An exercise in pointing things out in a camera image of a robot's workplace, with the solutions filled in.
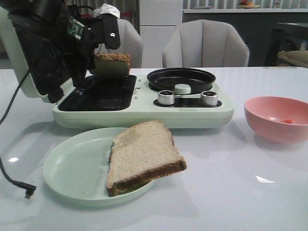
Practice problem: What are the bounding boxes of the green breakfast maker base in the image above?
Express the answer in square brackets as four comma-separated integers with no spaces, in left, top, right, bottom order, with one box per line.
[53,75,234,129]

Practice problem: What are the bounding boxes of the grey upholstered chair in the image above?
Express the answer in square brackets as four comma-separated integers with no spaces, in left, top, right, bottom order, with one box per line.
[97,19,143,68]
[162,19,250,68]

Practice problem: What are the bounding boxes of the fruit plate on counter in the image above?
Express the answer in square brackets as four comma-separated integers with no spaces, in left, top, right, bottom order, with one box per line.
[238,0,260,9]

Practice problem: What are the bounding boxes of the green breakfast maker lid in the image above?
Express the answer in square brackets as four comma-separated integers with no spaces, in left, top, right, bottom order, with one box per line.
[0,8,75,103]

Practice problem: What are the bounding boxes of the black round frying pan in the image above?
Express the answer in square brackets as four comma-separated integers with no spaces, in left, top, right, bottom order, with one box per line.
[147,67,216,94]

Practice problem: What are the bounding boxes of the left silver control knob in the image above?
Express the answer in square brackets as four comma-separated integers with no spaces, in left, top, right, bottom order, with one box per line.
[157,90,175,105]

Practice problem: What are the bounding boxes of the pink bowl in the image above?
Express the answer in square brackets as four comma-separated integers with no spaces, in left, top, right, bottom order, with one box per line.
[244,96,308,144]

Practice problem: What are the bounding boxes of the silver control knob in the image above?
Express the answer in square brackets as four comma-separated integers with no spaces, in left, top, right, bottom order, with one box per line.
[200,91,218,106]
[157,90,175,105]

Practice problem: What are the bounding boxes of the beige cushion at right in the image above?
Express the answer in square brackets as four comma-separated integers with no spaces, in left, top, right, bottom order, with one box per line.
[277,51,308,68]

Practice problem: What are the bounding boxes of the white refrigerator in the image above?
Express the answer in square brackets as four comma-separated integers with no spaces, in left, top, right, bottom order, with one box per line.
[139,0,183,68]

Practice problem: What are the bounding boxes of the light green round plate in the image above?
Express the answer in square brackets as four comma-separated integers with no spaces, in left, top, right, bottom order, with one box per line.
[43,128,154,207]

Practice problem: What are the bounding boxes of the dark washing machine at right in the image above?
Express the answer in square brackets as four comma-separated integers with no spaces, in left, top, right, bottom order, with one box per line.
[265,23,308,66]

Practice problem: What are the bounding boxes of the right grey upholstered chair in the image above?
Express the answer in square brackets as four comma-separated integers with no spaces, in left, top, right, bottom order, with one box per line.
[162,19,250,68]

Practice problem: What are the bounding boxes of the red barrier belt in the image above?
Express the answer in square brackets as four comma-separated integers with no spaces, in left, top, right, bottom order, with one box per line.
[120,12,133,18]

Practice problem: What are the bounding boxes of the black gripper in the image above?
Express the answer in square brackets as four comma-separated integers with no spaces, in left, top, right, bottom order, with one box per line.
[7,0,120,87]

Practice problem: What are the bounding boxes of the orange shrimp piece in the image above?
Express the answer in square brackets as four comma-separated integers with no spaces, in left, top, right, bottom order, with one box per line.
[281,119,293,124]

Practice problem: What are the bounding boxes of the dark kitchen counter cabinet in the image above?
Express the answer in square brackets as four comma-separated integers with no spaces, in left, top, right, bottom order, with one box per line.
[183,9,308,66]

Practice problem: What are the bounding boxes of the left grey upholstered chair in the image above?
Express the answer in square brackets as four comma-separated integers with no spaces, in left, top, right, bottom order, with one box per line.
[97,19,143,68]

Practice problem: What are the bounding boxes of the black cable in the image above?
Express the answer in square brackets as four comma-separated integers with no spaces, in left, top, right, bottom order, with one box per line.
[0,69,37,200]

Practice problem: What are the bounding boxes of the right silver control knob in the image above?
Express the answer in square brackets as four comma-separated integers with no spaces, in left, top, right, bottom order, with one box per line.
[200,91,218,106]

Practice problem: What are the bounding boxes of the bread slice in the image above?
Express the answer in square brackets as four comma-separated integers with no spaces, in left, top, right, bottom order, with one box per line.
[106,121,187,196]
[89,53,130,80]

